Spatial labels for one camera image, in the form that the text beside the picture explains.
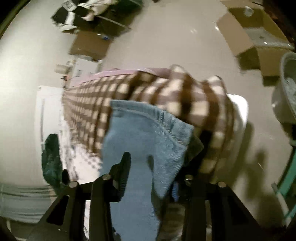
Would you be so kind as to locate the blue denim pants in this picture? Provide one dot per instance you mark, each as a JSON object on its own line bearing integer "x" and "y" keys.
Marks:
{"x": 157, "y": 142}

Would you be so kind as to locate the floral fleece bed blanket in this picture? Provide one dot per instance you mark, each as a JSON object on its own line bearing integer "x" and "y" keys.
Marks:
{"x": 203, "y": 104}

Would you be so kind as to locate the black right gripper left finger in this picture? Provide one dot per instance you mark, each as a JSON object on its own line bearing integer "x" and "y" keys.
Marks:
{"x": 64, "y": 220}

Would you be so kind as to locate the dark green garment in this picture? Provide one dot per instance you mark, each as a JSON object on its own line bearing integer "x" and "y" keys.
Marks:
{"x": 52, "y": 168}

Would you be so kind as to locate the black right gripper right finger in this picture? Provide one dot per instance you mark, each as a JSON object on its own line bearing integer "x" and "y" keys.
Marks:
{"x": 214, "y": 211}

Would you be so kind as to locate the grey plastic basin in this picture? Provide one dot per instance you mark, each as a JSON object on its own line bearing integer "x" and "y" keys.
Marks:
{"x": 283, "y": 97}

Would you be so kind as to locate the flat cardboard box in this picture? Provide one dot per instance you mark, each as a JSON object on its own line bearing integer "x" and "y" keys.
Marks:
{"x": 90, "y": 44}

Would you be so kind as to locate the open cardboard box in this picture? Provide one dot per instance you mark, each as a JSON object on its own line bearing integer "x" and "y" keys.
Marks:
{"x": 253, "y": 37}

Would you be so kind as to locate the black and white jacket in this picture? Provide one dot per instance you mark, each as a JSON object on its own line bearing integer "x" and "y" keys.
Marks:
{"x": 73, "y": 15}

